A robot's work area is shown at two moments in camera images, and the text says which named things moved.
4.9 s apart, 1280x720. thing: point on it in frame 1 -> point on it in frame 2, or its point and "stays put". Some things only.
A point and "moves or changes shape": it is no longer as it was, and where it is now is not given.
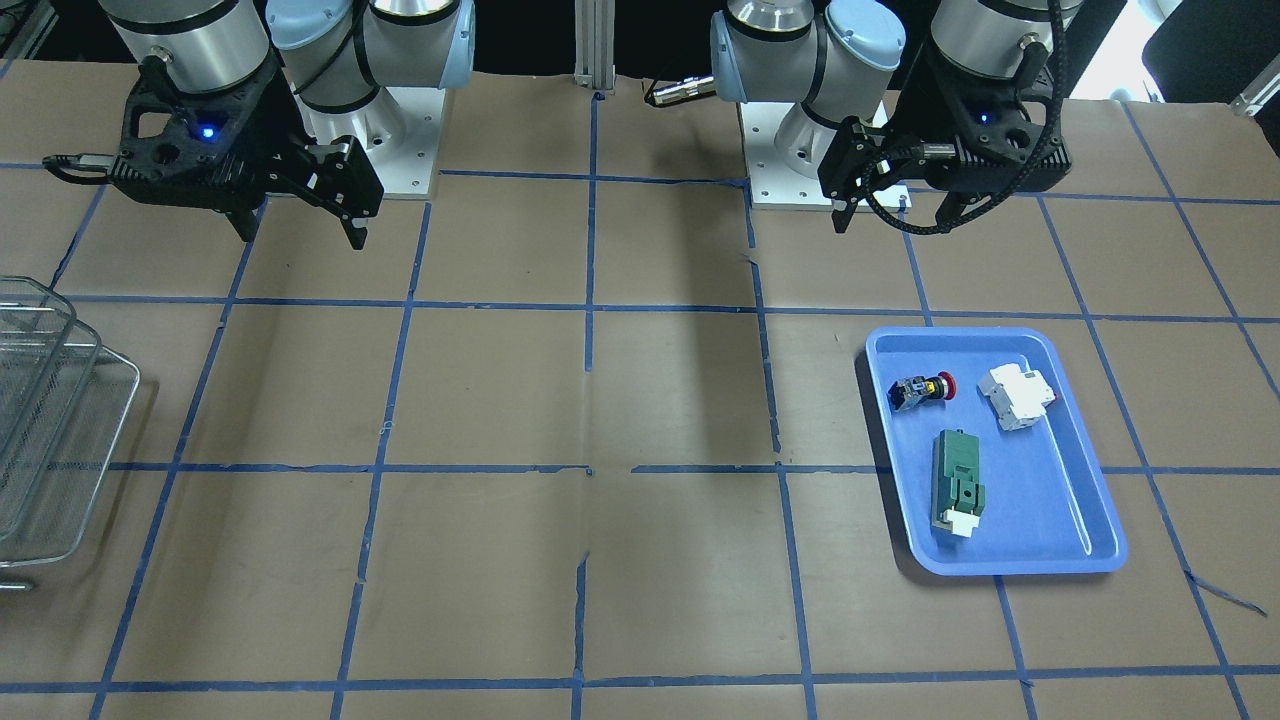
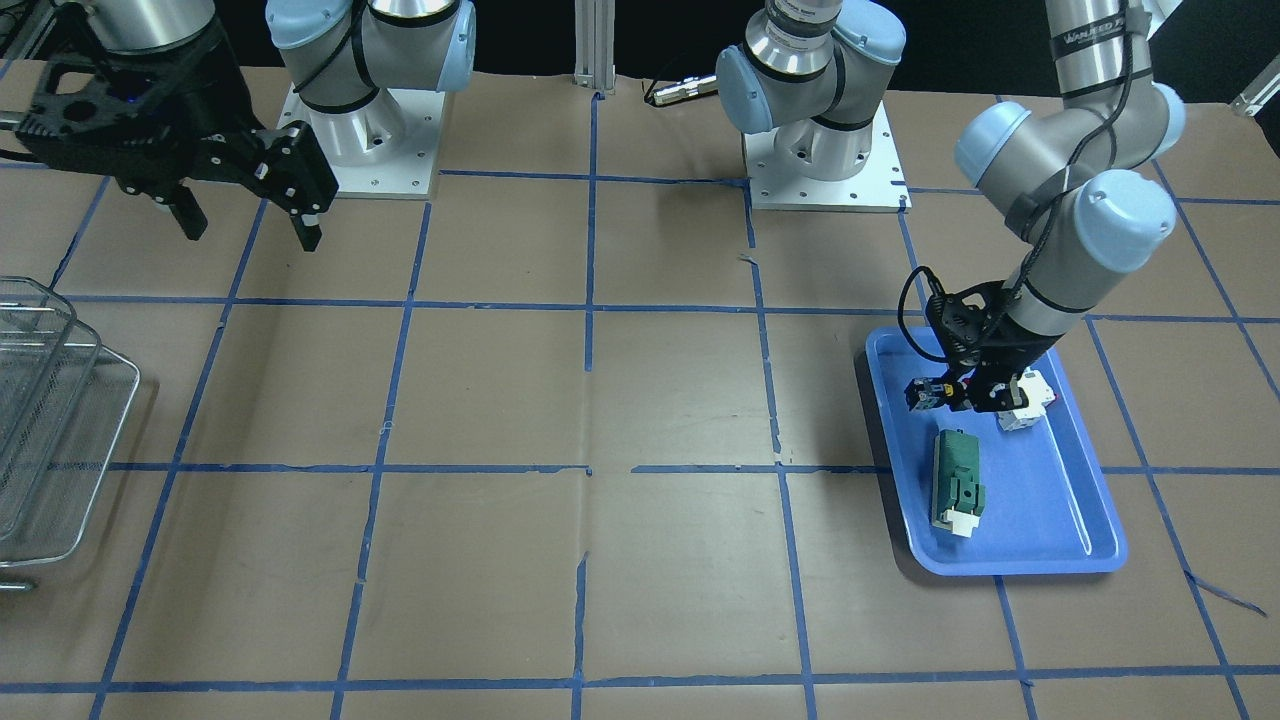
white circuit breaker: [1019, 399] stays put
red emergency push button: [907, 391] moves or changes shape
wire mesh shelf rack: [65, 399] stays put
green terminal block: [958, 500] stays put
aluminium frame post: [594, 43] stays put
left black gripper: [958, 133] -> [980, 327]
